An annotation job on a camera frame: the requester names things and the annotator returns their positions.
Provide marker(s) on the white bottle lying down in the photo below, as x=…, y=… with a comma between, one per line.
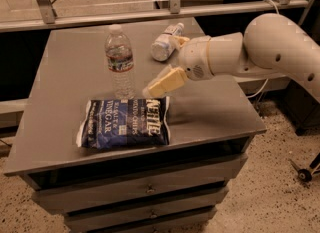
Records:
x=161, y=48

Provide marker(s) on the metal railing frame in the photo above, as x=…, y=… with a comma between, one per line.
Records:
x=100, y=10

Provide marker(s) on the clear plastic water bottle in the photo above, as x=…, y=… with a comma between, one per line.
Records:
x=120, y=62

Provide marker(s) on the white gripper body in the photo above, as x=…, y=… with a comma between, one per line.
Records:
x=194, y=58

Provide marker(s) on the blue Kettle chip bag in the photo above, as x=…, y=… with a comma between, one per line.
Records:
x=124, y=122

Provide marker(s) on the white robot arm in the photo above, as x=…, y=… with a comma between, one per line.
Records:
x=271, y=43

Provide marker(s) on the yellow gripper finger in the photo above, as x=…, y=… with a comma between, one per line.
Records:
x=178, y=41
x=169, y=79

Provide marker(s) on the black caster wheel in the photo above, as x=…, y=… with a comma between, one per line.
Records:
x=305, y=175

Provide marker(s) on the grey drawer cabinet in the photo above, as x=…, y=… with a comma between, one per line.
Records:
x=126, y=166

